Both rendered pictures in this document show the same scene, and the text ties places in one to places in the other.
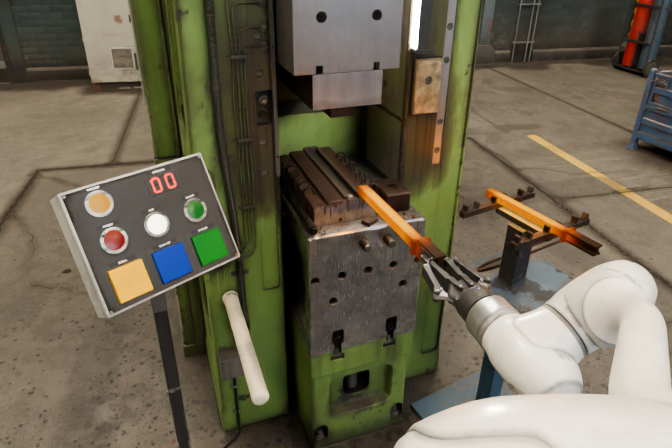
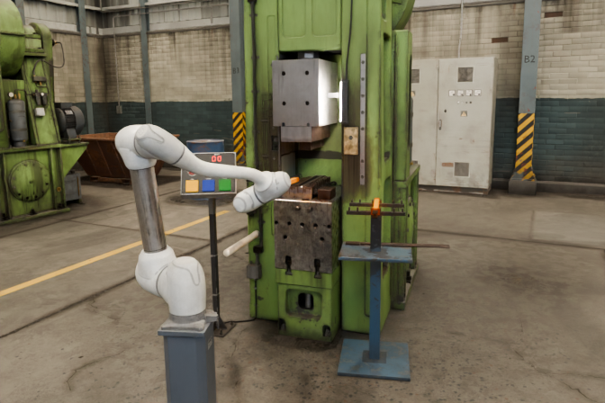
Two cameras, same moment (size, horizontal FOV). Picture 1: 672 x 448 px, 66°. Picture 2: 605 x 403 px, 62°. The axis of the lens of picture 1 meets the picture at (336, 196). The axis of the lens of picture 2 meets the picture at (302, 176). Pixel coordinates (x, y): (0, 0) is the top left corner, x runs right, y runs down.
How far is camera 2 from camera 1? 225 cm
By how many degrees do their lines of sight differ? 41
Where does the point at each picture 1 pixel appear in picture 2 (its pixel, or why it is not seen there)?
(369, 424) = (310, 332)
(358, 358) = (300, 279)
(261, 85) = (274, 133)
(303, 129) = (321, 166)
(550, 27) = not seen: outside the picture
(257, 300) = (268, 240)
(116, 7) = not seen: hidden behind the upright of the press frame
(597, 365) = (493, 371)
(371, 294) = (304, 239)
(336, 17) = (290, 103)
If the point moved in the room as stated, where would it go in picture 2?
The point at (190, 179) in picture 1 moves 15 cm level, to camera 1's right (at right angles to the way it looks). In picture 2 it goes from (227, 160) to (243, 162)
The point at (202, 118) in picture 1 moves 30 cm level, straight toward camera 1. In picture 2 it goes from (250, 144) to (225, 148)
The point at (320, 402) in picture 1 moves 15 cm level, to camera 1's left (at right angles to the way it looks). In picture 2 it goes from (281, 300) to (264, 295)
